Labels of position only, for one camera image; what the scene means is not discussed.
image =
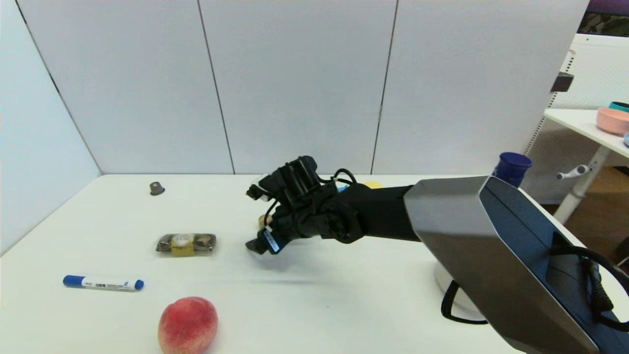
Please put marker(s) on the red peach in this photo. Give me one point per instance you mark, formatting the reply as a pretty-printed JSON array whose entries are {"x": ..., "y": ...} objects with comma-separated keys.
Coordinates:
[{"x": 187, "y": 326}]

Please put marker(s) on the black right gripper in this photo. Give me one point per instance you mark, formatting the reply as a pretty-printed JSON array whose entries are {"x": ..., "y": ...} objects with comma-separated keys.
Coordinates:
[{"x": 269, "y": 240}]

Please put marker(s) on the teal bowl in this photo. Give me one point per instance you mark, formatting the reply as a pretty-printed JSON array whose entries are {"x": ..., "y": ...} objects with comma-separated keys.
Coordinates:
[{"x": 620, "y": 106}]

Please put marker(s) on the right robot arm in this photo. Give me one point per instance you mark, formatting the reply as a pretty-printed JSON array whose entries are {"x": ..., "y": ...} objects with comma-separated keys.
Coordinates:
[{"x": 471, "y": 231}]

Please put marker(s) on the white perforated panel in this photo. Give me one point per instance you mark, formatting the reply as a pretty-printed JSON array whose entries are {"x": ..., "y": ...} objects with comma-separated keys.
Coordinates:
[{"x": 597, "y": 73}]

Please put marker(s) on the white side table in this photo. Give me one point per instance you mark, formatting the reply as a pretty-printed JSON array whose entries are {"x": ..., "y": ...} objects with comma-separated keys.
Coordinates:
[{"x": 587, "y": 129}]

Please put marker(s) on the small wooden cylinder block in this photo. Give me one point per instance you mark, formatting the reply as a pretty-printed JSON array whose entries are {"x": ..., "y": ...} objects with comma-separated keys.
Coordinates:
[{"x": 262, "y": 221}]

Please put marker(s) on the blue and white marker pen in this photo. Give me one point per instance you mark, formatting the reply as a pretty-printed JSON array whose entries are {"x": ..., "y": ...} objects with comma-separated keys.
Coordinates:
[{"x": 103, "y": 282}]

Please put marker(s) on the blue and white spray can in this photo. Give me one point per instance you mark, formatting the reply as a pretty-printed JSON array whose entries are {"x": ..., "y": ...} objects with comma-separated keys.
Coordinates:
[{"x": 512, "y": 168}]

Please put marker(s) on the beige round bowl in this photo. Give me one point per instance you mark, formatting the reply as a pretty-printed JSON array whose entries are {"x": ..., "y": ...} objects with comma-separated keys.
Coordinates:
[{"x": 454, "y": 290}]

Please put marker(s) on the pink bowl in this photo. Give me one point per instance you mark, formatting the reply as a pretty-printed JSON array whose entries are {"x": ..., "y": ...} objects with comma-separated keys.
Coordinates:
[{"x": 613, "y": 121}]

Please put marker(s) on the black partition clamp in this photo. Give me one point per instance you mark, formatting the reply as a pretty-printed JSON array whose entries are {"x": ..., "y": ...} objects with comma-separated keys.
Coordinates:
[{"x": 561, "y": 82}]

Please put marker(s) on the clear pack of chocolates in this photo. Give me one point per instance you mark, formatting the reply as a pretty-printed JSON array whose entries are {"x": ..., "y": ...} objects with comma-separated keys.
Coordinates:
[{"x": 186, "y": 244}]

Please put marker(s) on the small grey cap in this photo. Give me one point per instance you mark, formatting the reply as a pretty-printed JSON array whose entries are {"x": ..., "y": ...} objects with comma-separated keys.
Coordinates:
[{"x": 157, "y": 188}]

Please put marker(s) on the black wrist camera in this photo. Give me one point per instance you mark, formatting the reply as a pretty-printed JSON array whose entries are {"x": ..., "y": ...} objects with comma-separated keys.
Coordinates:
[{"x": 290, "y": 179}]

